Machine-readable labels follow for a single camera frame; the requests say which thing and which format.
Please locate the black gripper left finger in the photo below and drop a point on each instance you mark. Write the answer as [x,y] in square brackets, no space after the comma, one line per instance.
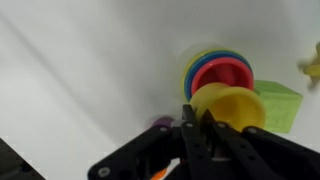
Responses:
[190,146]

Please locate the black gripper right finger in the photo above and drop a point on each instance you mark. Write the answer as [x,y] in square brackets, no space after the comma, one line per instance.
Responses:
[253,156]

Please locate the small yellow bowl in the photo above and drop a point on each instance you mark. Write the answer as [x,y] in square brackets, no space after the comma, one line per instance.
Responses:
[233,106]

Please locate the pink bowl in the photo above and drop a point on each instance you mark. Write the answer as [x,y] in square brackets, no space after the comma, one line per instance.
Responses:
[221,71]

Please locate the large yellow stacking bowl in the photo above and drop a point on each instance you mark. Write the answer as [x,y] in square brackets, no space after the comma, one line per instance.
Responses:
[191,61]

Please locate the small purple cup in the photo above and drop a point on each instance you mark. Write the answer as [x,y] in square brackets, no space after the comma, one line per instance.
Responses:
[162,121]

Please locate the light green block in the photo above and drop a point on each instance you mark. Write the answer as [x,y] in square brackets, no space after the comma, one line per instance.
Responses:
[280,106]

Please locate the yellow toy figure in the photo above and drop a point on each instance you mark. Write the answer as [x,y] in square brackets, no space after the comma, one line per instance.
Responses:
[313,69]

